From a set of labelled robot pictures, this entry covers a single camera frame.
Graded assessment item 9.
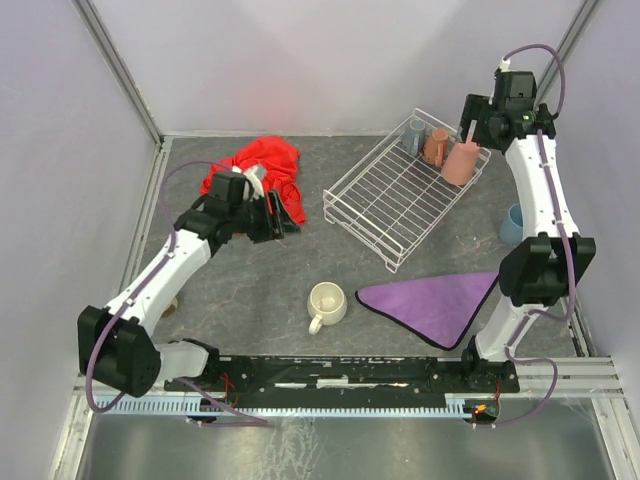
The red crumpled cloth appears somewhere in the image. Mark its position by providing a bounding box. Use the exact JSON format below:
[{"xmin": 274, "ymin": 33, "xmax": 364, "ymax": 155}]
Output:
[{"xmin": 220, "ymin": 136, "xmax": 307, "ymax": 225}]

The light blue ceramic mug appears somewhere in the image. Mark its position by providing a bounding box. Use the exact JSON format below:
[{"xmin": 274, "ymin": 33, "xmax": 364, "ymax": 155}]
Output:
[{"xmin": 402, "ymin": 117, "xmax": 426, "ymax": 157}]

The beige cup behind arm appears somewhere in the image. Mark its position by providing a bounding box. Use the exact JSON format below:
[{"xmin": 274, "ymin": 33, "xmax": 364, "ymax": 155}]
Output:
[{"xmin": 163, "ymin": 298, "xmax": 179, "ymax": 317}]

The black mounting base plate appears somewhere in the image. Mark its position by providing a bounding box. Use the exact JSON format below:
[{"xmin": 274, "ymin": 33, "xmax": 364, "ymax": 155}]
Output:
[{"xmin": 192, "ymin": 355, "xmax": 520, "ymax": 410}]

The cream ceramic mug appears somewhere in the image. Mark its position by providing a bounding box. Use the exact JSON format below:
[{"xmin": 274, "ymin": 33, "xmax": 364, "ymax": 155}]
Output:
[{"xmin": 307, "ymin": 282, "xmax": 347, "ymax": 335}]

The purple microfiber cloth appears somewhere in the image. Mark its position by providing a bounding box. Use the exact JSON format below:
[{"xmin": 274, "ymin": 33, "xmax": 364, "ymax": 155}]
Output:
[{"xmin": 355, "ymin": 272, "xmax": 498, "ymax": 351}]

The light blue cable duct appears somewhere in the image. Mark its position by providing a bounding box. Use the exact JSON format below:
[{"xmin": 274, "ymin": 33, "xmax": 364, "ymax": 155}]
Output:
[{"xmin": 93, "ymin": 392, "xmax": 476, "ymax": 419}]

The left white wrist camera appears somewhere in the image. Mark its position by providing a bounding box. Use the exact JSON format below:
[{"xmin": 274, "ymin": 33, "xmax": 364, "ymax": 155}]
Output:
[{"xmin": 243, "ymin": 164, "xmax": 267, "ymax": 200}]

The white wire dish rack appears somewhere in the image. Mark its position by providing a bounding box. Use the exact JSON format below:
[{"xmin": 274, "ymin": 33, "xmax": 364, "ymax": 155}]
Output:
[{"xmin": 322, "ymin": 108, "xmax": 491, "ymax": 273}]

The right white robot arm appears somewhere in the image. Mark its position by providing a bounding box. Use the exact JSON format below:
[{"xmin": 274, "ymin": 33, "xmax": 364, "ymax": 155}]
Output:
[{"xmin": 459, "ymin": 67, "xmax": 596, "ymax": 362}]

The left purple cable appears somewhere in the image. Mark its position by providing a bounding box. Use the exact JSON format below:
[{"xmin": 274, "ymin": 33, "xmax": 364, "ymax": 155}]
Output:
[{"xmin": 85, "ymin": 159, "xmax": 269, "ymax": 427}]

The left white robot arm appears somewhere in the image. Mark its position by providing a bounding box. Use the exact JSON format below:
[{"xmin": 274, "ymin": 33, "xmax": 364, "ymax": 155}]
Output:
[{"xmin": 77, "ymin": 165, "xmax": 300, "ymax": 398}]

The pink plastic tumbler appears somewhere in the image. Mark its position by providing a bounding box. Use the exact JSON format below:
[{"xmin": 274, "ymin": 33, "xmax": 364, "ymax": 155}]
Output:
[{"xmin": 441, "ymin": 142, "xmax": 480, "ymax": 186}]

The salmon pink ceramic mug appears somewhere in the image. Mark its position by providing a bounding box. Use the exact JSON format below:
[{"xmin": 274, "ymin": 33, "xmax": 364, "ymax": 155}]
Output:
[{"xmin": 423, "ymin": 128, "xmax": 449, "ymax": 168}]

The blue plastic cup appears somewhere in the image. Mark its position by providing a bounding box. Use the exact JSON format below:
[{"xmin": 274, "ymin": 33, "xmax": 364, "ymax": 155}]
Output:
[{"xmin": 499, "ymin": 203, "xmax": 523, "ymax": 246}]

